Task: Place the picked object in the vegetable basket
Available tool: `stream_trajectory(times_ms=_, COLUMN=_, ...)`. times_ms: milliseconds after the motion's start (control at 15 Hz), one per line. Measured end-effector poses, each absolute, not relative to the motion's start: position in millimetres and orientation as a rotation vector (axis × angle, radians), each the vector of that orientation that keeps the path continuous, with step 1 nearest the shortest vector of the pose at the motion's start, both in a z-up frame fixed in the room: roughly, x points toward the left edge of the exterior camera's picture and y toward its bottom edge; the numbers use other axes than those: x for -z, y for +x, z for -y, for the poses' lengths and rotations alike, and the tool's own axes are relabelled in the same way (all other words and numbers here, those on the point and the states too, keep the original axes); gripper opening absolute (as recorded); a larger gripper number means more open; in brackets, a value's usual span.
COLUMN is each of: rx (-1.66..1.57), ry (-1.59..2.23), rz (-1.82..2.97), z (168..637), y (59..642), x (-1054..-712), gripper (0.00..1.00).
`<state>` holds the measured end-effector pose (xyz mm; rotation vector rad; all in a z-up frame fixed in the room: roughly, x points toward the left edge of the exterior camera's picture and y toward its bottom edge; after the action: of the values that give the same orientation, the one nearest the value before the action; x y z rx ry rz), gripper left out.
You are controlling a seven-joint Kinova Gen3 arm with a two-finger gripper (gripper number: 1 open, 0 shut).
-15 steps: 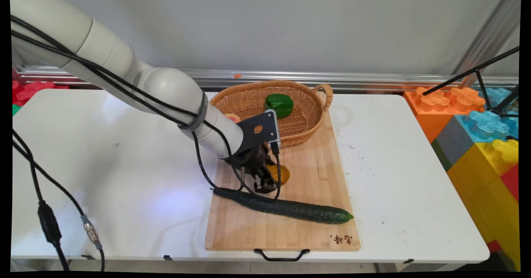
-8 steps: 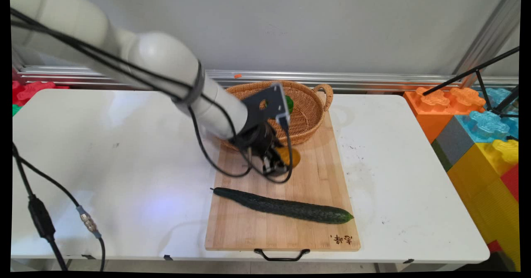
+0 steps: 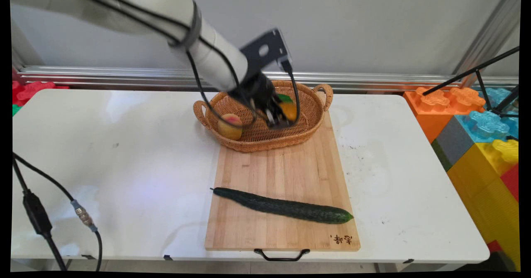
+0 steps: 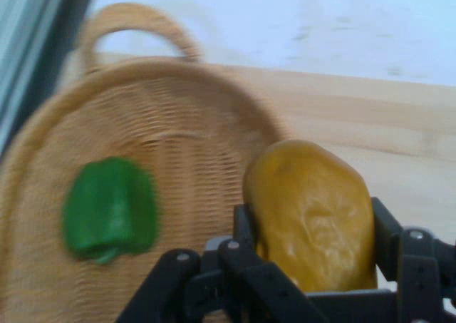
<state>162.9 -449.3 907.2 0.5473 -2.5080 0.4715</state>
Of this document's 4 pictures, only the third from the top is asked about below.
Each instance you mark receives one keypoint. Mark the horizontal aluminium rail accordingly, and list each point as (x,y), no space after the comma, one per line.
(373,79)

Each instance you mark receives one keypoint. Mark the orange brown potato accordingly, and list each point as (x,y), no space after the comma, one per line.
(288,111)

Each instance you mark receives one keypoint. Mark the orange giant building block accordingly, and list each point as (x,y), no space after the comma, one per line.
(433,108)

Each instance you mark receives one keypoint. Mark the wooden cutting board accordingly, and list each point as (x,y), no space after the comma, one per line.
(286,174)

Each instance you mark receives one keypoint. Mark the diagonal aluminium post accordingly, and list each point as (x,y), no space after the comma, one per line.
(489,33)

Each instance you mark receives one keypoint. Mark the green building block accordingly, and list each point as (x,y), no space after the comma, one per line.
(15,109)

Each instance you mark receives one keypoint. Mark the green bell pepper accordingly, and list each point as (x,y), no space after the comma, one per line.
(285,98)

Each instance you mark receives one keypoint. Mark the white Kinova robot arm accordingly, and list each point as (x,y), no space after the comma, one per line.
(137,12)

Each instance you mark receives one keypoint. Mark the blue giant building block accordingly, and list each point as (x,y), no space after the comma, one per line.
(489,126)

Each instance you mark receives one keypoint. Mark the red giant building block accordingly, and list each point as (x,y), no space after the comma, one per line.
(511,180)

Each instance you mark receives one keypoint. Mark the gray giant building block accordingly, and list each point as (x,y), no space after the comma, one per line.
(453,143)

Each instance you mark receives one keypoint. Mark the yellow giant building block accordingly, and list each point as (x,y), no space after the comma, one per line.
(485,191)

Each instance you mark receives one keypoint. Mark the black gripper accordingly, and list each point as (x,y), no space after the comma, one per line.
(255,92)

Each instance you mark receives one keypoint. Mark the yellow pink peach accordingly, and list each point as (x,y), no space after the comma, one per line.
(229,126)

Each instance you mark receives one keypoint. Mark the long dark green cucumber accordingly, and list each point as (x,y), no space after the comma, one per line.
(286,206)

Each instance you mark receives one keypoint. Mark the red studded building block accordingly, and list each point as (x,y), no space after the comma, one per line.
(35,89)

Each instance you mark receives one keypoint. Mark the black tripod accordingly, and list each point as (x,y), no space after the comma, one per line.
(477,69)

